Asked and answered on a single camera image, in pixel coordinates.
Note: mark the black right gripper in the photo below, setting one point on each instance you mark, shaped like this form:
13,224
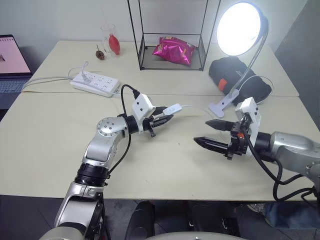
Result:
237,143

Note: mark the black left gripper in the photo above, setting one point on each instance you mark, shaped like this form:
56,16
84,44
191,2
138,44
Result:
150,123

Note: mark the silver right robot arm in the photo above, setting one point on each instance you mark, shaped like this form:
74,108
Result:
292,145

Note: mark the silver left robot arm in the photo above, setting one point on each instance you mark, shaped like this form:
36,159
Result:
100,150

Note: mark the round clip-on desk lamp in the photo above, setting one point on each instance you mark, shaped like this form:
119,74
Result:
237,27

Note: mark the pink foil snack bag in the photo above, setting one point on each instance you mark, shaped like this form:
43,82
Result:
172,51

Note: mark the black bag with orange patch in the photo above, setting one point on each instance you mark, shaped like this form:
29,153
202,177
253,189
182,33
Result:
225,70

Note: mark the white power strip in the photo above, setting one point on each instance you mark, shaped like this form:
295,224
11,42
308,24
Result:
100,83

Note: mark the red bulb-shaped object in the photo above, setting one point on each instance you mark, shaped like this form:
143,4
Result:
114,44

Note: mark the brown dried seed pod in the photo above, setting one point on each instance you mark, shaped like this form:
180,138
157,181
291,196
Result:
100,54

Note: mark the clear glass cup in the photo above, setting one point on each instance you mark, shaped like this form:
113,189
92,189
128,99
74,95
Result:
106,32

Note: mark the grey robot torso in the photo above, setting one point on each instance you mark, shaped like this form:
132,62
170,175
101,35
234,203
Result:
192,236

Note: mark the dark rounded shape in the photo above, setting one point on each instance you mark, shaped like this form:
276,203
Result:
140,220

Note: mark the blue fabric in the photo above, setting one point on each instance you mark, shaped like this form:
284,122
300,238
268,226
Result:
292,215

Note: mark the open laptop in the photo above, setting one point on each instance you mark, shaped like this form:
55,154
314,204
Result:
12,55

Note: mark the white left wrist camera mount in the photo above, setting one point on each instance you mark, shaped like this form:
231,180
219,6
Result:
141,106

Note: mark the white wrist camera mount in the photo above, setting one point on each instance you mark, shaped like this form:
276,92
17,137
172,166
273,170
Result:
141,106
251,107

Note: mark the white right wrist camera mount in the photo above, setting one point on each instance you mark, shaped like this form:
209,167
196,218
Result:
251,107

